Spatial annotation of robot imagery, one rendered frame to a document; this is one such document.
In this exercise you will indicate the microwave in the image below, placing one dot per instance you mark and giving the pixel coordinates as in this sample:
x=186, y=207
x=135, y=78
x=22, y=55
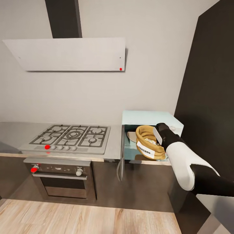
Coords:
x=131, y=120

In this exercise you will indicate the oven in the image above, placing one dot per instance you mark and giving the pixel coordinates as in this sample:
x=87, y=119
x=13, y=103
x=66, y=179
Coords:
x=63, y=180

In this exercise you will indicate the burner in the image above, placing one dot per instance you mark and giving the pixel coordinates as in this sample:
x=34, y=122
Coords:
x=85, y=139

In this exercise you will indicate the popcorn bag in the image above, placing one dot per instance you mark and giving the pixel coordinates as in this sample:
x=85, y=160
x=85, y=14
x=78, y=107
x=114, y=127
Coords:
x=150, y=150

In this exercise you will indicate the range hood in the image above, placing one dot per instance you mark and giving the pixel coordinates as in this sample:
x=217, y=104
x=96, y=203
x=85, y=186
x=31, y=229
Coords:
x=68, y=50

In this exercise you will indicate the fridge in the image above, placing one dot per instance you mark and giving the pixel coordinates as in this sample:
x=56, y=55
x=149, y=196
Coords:
x=205, y=107

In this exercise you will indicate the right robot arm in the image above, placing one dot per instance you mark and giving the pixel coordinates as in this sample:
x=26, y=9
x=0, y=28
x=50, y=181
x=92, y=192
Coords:
x=197, y=176

